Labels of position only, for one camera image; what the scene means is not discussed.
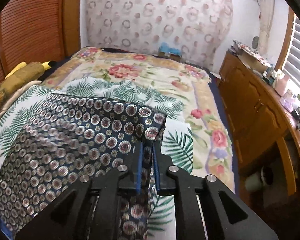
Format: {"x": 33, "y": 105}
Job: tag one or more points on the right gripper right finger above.
{"x": 205, "y": 208}

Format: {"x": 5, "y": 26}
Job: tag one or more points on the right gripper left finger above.
{"x": 90, "y": 207}

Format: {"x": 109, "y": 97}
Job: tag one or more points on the navy patterned satin garment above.
{"x": 69, "y": 137}

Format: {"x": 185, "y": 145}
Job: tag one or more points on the floral bed quilt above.
{"x": 195, "y": 133}

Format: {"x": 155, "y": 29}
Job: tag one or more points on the wooden side cabinet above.
{"x": 265, "y": 137}

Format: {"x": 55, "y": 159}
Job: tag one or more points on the gold embroidered pillow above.
{"x": 10, "y": 85}

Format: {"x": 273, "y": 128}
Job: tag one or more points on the pink jug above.
{"x": 281, "y": 85}

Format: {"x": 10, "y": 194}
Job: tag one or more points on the yellow Pikachu plush toy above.
{"x": 33, "y": 69}

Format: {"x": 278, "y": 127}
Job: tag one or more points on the cardboard box with clutter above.
{"x": 251, "y": 57}

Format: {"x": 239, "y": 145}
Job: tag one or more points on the blue item on box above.
{"x": 165, "y": 51}

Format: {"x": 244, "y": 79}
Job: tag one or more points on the grey zebra window blind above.
{"x": 292, "y": 61}

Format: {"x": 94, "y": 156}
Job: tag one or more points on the small round fan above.
{"x": 254, "y": 43}

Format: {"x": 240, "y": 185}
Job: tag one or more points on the brown louvered wardrobe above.
{"x": 37, "y": 30}

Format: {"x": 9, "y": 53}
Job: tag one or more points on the circle patterned sheer curtain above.
{"x": 196, "y": 27}

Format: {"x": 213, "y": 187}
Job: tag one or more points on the beige tied side curtain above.
{"x": 266, "y": 20}

